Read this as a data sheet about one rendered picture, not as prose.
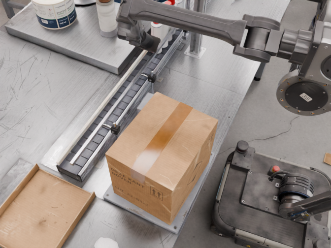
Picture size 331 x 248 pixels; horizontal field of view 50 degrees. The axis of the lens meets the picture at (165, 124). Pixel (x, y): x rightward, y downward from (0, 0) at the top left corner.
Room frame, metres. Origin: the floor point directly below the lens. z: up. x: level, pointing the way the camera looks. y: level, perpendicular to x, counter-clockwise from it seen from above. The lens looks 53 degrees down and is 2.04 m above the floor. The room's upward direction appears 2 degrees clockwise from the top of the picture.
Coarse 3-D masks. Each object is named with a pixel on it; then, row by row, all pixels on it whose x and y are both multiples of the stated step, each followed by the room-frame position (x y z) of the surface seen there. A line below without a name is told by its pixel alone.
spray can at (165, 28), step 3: (162, 27) 1.32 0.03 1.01; (165, 27) 1.33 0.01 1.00; (162, 30) 1.32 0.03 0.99; (165, 30) 1.33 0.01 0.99; (162, 33) 1.32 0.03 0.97; (165, 33) 1.33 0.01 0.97; (162, 36) 1.32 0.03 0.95; (162, 39) 1.32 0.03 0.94; (165, 42) 1.33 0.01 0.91; (165, 45) 1.33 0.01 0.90; (162, 48) 1.32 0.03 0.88
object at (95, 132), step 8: (168, 32) 1.34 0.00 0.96; (160, 48) 1.24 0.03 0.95; (152, 56) 1.18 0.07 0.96; (144, 64) 1.12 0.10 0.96; (136, 80) 1.04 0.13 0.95; (128, 88) 0.98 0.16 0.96; (120, 96) 0.94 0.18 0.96; (112, 112) 0.86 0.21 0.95; (104, 120) 0.81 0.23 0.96; (96, 128) 0.77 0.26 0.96; (88, 144) 0.71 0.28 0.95; (80, 152) 0.67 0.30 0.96; (72, 160) 0.63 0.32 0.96
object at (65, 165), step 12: (168, 48) 1.32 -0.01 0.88; (144, 60) 1.24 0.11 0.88; (156, 60) 1.24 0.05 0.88; (132, 72) 1.15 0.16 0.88; (144, 72) 1.16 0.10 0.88; (132, 96) 1.01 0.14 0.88; (108, 108) 0.94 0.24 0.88; (120, 108) 0.94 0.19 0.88; (96, 120) 0.87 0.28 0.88; (108, 120) 0.88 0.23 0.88; (96, 144) 0.76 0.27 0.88; (72, 156) 0.70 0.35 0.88; (84, 156) 0.70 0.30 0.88; (72, 168) 0.65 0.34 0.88
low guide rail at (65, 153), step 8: (136, 64) 1.18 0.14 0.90; (128, 72) 1.12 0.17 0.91; (120, 80) 1.07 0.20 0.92; (112, 96) 0.99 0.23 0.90; (104, 104) 0.94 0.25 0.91; (96, 112) 0.89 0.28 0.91; (88, 120) 0.85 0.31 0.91; (80, 136) 0.78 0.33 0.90; (72, 144) 0.73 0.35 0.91; (64, 152) 0.70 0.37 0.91
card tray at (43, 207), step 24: (24, 192) 0.57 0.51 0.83; (48, 192) 0.57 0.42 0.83; (72, 192) 0.57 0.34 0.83; (0, 216) 0.47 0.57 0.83; (24, 216) 0.48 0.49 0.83; (48, 216) 0.48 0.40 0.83; (72, 216) 0.48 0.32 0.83; (0, 240) 0.39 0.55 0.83; (24, 240) 0.39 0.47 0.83; (48, 240) 0.39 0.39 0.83
